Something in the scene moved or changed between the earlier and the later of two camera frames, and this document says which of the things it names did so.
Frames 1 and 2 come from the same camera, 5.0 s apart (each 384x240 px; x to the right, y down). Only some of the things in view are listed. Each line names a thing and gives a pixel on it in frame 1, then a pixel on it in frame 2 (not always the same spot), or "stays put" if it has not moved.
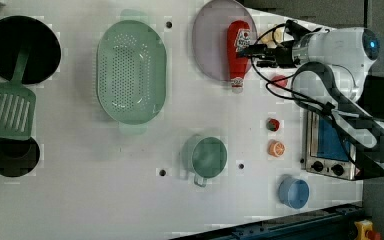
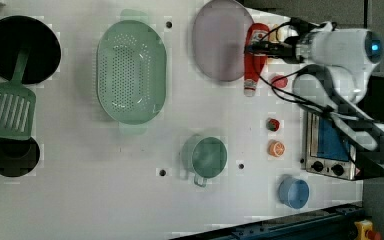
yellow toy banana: (278, 36) stays put
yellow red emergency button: (364, 231) stays put
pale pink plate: (210, 37) stays put
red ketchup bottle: (238, 40) → (254, 62)
